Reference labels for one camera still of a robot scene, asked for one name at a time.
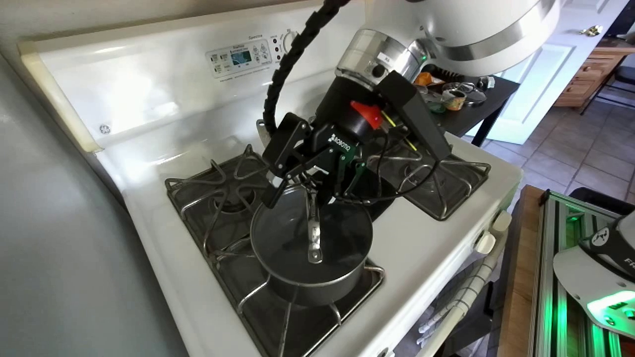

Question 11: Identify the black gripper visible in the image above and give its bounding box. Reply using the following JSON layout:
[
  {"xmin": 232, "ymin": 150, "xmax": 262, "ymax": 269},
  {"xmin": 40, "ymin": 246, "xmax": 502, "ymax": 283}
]
[{"xmin": 260, "ymin": 77, "xmax": 401, "ymax": 208}]

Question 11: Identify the glass lid with steel handle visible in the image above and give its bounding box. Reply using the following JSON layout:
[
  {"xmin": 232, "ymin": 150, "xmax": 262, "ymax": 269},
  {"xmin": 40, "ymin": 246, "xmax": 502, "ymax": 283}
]
[{"xmin": 248, "ymin": 184, "xmax": 375, "ymax": 287}]

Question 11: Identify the grey white robot base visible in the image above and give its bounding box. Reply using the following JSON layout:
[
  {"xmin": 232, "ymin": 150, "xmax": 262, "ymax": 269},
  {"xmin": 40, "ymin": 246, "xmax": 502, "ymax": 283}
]
[{"xmin": 552, "ymin": 210, "xmax": 635, "ymax": 341}]

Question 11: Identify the black burner grate under pot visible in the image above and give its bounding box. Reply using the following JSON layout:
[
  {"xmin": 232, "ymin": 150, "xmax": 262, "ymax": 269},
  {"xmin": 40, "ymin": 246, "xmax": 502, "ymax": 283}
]
[{"xmin": 163, "ymin": 142, "xmax": 387, "ymax": 357}]

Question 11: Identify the white stove timer dial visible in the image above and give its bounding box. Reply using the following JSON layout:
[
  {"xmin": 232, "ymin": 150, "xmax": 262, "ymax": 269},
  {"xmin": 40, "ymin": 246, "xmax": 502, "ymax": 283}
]
[{"xmin": 278, "ymin": 29, "xmax": 298, "ymax": 55}]

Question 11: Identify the white gas stove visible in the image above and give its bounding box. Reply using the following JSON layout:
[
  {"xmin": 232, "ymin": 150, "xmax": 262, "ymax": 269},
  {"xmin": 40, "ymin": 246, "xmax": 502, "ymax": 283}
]
[{"xmin": 18, "ymin": 0, "xmax": 524, "ymax": 357}]

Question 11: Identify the white stove burner knob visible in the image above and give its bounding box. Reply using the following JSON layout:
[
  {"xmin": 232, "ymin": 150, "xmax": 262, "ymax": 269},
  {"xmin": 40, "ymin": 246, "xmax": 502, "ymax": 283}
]
[{"xmin": 473, "ymin": 230, "xmax": 498, "ymax": 257}]

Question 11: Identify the black burner grate under pan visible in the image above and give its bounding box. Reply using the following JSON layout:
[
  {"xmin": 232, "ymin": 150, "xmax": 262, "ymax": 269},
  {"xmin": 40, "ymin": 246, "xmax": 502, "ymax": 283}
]
[{"xmin": 359, "ymin": 127, "xmax": 492, "ymax": 222}]

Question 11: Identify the small white cup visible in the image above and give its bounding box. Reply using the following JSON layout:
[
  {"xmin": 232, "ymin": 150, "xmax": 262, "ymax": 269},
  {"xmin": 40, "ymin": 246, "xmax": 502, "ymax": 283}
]
[{"xmin": 443, "ymin": 87, "xmax": 471, "ymax": 113}]

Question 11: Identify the black side table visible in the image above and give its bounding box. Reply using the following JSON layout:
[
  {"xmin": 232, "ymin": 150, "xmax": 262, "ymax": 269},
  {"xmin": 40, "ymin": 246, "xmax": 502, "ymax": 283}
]
[{"xmin": 429, "ymin": 73, "xmax": 522, "ymax": 148}]

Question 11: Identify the striped dish towel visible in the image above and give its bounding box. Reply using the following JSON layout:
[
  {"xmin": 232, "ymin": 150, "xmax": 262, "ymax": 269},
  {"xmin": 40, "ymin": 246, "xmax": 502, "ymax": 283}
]
[{"xmin": 415, "ymin": 261, "xmax": 494, "ymax": 349}]

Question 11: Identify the wooden board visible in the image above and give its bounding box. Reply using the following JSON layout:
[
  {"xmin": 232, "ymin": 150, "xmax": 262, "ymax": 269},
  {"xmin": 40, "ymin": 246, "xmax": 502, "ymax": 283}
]
[{"xmin": 494, "ymin": 184, "xmax": 552, "ymax": 357}]

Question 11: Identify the white panel door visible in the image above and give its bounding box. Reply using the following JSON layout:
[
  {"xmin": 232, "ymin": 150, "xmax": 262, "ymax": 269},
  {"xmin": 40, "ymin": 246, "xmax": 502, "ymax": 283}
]
[{"xmin": 488, "ymin": 0, "xmax": 633, "ymax": 146}]

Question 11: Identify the wooden dresser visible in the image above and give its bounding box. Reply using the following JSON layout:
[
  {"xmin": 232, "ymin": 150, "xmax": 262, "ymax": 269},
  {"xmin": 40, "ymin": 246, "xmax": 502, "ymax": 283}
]
[{"xmin": 554, "ymin": 37, "xmax": 635, "ymax": 111}]

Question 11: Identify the black rounded object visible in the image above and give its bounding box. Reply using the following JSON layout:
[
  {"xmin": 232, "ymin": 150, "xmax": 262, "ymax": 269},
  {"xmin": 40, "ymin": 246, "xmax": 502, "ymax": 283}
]
[{"xmin": 570, "ymin": 186, "xmax": 635, "ymax": 218}]

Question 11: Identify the black corrugated cable conduit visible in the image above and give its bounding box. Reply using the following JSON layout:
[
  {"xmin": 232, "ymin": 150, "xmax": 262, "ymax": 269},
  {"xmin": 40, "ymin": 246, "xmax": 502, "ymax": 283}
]
[{"xmin": 260, "ymin": 0, "xmax": 353, "ymax": 135}]

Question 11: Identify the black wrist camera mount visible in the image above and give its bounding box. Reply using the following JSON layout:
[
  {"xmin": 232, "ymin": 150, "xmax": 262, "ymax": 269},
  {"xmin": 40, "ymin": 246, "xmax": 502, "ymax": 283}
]
[{"xmin": 375, "ymin": 69, "xmax": 455, "ymax": 160}]

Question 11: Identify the thin black cable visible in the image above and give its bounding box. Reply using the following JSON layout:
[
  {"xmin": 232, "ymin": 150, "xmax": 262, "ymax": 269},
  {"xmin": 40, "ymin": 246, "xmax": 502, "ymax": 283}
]
[{"xmin": 344, "ymin": 127, "xmax": 443, "ymax": 208}]

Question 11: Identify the grey pot with long handle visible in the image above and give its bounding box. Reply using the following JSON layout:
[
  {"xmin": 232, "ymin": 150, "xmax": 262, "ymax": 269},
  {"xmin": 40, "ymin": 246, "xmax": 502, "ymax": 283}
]
[{"xmin": 248, "ymin": 184, "xmax": 377, "ymax": 307}]

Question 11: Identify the aluminium frame with green light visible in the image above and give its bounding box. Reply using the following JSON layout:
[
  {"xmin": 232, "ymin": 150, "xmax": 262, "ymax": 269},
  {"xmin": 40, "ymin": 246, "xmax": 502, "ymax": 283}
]
[{"xmin": 534, "ymin": 188, "xmax": 635, "ymax": 357}]

